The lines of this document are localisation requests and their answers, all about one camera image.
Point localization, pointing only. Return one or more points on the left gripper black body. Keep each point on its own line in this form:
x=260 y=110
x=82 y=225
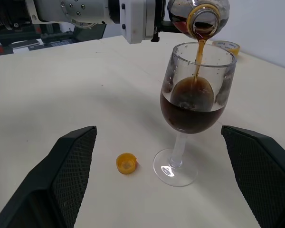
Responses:
x=162 y=12

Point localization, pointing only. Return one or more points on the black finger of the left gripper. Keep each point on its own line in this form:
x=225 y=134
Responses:
x=168 y=26

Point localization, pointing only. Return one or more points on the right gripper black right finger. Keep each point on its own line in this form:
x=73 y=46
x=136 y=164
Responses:
x=259 y=175

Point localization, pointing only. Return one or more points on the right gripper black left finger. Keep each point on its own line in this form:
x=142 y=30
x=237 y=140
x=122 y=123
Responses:
x=69 y=171

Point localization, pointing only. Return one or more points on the clear bottle with dark drink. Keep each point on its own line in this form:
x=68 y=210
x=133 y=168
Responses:
x=178 y=14

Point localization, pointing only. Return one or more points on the yellow bottle cap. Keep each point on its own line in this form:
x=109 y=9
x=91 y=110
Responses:
x=126 y=164

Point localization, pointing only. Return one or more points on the clear wine glass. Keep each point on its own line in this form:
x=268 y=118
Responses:
x=187 y=114

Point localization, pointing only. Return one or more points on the yellow packing tape roll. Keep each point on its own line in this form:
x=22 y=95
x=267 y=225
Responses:
x=235 y=48

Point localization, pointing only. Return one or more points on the black flat tablet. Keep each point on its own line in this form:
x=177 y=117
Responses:
x=25 y=44

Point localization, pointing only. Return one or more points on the black window ledge cabinet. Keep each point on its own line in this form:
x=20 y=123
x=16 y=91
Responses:
x=21 y=32

